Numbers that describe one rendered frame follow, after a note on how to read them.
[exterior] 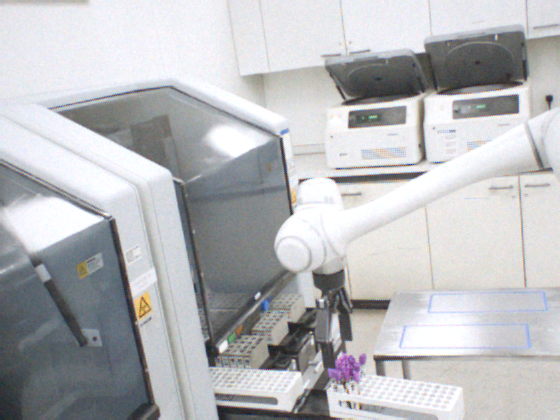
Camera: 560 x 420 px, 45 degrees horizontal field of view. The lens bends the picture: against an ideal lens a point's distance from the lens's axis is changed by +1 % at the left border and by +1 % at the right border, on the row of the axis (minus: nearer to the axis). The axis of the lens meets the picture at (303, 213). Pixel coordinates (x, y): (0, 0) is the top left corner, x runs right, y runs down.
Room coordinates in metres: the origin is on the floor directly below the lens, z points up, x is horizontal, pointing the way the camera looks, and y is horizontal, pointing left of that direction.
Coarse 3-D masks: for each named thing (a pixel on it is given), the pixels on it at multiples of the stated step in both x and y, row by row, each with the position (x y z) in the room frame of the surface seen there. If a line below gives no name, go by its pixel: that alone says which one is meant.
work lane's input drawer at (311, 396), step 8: (304, 392) 1.53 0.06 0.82; (312, 392) 1.53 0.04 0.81; (320, 392) 1.53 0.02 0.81; (304, 400) 1.49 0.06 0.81; (312, 400) 1.51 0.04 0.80; (320, 400) 1.50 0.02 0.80; (224, 408) 1.51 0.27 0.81; (232, 408) 1.50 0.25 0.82; (240, 408) 1.50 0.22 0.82; (248, 408) 1.49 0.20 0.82; (256, 408) 1.48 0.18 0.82; (296, 408) 1.46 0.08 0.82; (304, 408) 1.47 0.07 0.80; (312, 408) 1.47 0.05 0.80; (320, 408) 1.46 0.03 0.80; (328, 408) 1.46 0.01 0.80; (224, 416) 1.50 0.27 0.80; (232, 416) 1.49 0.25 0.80; (240, 416) 1.48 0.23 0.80; (248, 416) 1.47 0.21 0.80; (256, 416) 1.47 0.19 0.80; (264, 416) 1.46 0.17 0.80; (272, 416) 1.46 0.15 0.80; (280, 416) 1.45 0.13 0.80; (288, 416) 1.44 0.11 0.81; (296, 416) 1.44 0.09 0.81; (304, 416) 1.43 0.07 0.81; (312, 416) 1.42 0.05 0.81; (320, 416) 1.41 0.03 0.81; (328, 416) 1.40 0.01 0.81
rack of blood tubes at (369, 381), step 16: (368, 384) 1.41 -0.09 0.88; (384, 384) 1.40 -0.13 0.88; (400, 384) 1.39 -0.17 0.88; (416, 384) 1.39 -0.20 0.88; (432, 384) 1.37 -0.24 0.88; (336, 400) 1.39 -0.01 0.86; (352, 400) 1.37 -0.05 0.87; (368, 400) 1.35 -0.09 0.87; (384, 400) 1.33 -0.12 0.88; (400, 400) 1.33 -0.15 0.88; (416, 400) 1.31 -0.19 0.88; (432, 400) 1.31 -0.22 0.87; (448, 400) 1.30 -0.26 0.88; (336, 416) 1.39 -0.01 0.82; (352, 416) 1.37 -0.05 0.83; (368, 416) 1.35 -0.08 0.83; (384, 416) 1.33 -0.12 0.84; (400, 416) 1.35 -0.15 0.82; (416, 416) 1.34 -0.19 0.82; (432, 416) 1.33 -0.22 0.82; (448, 416) 1.26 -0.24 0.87
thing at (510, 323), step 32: (512, 288) 1.98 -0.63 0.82; (544, 288) 1.95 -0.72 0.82; (416, 320) 1.84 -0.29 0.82; (448, 320) 1.81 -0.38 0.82; (480, 320) 1.78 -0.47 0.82; (512, 320) 1.76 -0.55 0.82; (544, 320) 1.73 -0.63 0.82; (384, 352) 1.67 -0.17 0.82; (416, 352) 1.65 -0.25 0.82; (448, 352) 1.62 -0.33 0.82; (480, 352) 1.60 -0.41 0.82; (512, 352) 1.57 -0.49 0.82; (544, 352) 1.55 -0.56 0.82
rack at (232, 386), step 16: (224, 368) 1.62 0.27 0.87; (224, 384) 1.54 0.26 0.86; (240, 384) 1.53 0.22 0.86; (256, 384) 1.52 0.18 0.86; (272, 384) 1.51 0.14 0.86; (288, 384) 1.49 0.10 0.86; (224, 400) 1.55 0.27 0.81; (240, 400) 1.55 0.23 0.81; (256, 400) 1.54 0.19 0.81; (272, 400) 1.53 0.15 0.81; (288, 400) 1.45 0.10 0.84
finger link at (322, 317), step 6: (318, 300) 1.38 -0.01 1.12; (324, 300) 1.38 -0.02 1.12; (318, 306) 1.38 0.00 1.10; (324, 306) 1.38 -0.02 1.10; (318, 312) 1.38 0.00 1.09; (324, 312) 1.37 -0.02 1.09; (318, 318) 1.37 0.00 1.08; (324, 318) 1.37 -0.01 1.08; (318, 324) 1.37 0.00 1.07; (324, 324) 1.36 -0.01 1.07; (318, 330) 1.36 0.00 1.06; (324, 330) 1.36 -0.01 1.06; (318, 336) 1.36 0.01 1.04; (324, 336) 1.35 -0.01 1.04; (324, 342) 1.35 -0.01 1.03
